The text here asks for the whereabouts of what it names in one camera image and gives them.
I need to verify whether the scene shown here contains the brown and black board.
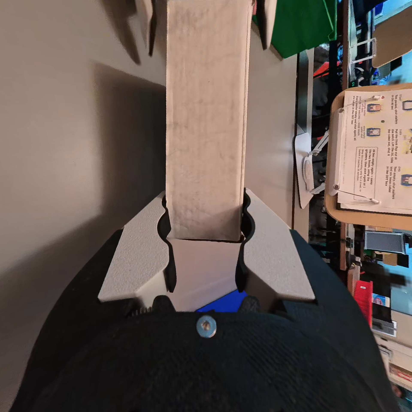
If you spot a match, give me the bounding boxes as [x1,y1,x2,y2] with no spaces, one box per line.
[372,19,412,68]

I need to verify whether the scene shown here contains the wooden display board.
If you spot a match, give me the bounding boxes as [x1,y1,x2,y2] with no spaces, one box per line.
[324,84,412,230]

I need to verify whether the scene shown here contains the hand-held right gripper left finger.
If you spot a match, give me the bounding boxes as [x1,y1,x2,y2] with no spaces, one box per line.
[97,191,177,311]

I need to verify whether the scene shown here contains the blue plastic bin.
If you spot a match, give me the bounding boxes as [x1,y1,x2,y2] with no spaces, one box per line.
[196,290,248,313]

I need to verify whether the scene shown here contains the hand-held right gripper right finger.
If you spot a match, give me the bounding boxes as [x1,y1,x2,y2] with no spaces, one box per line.
[235,188,316,311]

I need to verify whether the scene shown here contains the red object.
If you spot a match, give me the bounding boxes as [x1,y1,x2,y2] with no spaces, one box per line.
[314,61,342,78]

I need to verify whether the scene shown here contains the red plastic bin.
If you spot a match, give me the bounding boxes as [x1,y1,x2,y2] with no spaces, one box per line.
[354,280,374,326]

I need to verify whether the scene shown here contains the grey monitor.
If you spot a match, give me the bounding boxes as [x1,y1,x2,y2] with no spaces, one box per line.
[364,230,407,255]

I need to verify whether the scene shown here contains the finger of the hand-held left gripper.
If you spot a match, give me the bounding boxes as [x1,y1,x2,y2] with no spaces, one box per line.
[142,0,159,57]
[257,0,278,51]

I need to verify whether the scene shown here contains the green plastic bin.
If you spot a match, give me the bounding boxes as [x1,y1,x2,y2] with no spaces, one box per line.
[253,0,338,59]

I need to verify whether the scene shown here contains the white cardboard mailer box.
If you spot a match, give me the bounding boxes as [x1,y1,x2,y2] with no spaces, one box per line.
[166,0,253,312]

